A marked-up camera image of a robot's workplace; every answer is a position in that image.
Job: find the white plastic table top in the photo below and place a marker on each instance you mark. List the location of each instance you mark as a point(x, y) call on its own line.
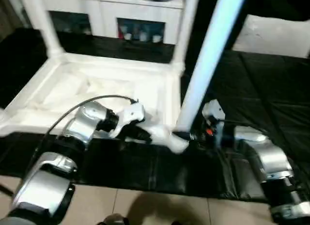
point(84, 89)

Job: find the white plastic table leg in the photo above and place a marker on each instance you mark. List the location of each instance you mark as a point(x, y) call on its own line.
point(48, 29)
point(186, 34)
point(208, 60)

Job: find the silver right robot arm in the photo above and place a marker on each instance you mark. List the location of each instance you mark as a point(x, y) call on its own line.
point(273, 157)

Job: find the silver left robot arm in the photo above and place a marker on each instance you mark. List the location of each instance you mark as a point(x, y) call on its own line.
point(80, 123)

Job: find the black work mat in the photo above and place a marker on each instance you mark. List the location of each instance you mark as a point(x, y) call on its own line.
point(266, 89)

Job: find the dark brown rounded object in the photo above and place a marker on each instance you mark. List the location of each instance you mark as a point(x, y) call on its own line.
point(176, 222)
point(113, 220)

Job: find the black cabinet with gold label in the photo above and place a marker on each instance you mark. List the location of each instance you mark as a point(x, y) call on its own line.
point(206, 17)

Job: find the white cabinet with glass doors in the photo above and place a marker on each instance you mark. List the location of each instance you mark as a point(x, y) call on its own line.
point(106, 9)

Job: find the black metal rod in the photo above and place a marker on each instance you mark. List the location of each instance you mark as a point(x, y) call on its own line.
point(6, 189)

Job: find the grey curtain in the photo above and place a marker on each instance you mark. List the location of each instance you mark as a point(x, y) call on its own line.
point(10, 12)

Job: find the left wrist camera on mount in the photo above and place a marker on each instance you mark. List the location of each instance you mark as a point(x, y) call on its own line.
point(132, 113)

